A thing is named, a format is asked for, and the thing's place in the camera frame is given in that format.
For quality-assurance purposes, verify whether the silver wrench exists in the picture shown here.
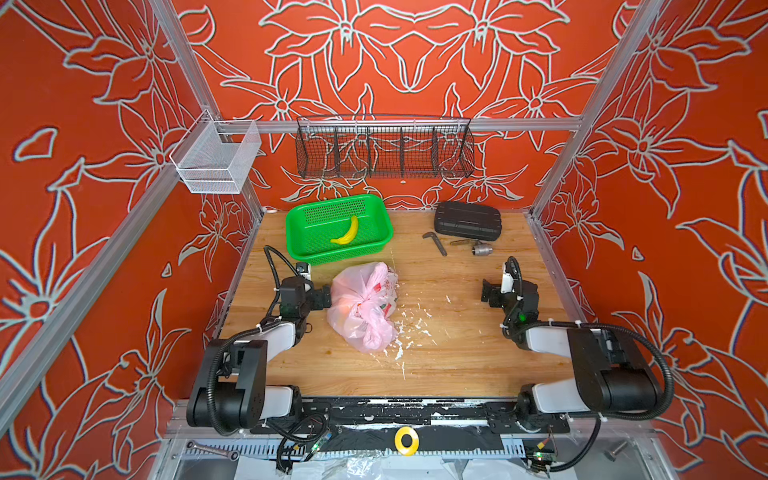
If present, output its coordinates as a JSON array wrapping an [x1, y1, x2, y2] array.
[[186, 440, 240, 462]]

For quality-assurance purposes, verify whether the white mesh wall basket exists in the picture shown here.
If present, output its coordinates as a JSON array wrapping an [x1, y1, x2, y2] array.
[[170, 116, 262, 194]]

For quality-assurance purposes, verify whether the black wire wall basket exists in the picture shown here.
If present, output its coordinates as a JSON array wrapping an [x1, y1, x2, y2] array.
[[295, 113, 476, 180]]

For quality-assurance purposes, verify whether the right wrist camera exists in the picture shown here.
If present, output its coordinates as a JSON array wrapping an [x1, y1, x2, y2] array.
[[500, 271, 516, 295]]

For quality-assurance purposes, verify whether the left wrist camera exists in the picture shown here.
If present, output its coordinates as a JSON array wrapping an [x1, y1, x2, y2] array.
[[295, 262, 311, 281]]

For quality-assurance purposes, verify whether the yellow banana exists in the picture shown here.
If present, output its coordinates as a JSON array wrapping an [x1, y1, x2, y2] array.
[[330, 216, 359, 245]]

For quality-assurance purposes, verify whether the pink plastic bag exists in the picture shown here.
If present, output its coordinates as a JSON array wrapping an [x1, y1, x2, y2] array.
[[327, 262, 398, 353]]

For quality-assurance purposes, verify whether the metal drill chuck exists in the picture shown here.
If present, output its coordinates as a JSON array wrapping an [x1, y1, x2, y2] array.
[[450, 239, 494, 257]]

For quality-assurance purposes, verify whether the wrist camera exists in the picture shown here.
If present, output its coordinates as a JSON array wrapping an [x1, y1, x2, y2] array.
[[500, 271, 516, 295], [295, 262, 311, 281]]

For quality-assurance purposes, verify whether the yellow tape roll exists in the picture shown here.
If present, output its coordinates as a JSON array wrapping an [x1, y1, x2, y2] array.
[[394, 426, 420, 457]]

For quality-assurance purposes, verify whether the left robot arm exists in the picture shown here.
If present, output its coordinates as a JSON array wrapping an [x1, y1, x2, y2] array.
[[186, 245, 331, 436]]

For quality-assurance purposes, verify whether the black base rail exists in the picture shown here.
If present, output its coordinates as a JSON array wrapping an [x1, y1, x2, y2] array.
[[249, 395, 571, 437]]

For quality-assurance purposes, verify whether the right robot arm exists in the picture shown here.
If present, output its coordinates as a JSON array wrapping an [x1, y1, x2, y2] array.
[[481, 256, 675, 431]]

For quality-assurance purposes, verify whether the green plastic basket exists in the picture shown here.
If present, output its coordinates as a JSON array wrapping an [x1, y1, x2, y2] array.
[[285, 194, 394, 265]]

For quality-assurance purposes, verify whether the black tool case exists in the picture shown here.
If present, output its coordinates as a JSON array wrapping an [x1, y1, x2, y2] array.
[[434, 201, 502, 241]]

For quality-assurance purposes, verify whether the black hex key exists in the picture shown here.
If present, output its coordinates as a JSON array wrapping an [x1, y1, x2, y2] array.
[[422, 231, 448, 257]]

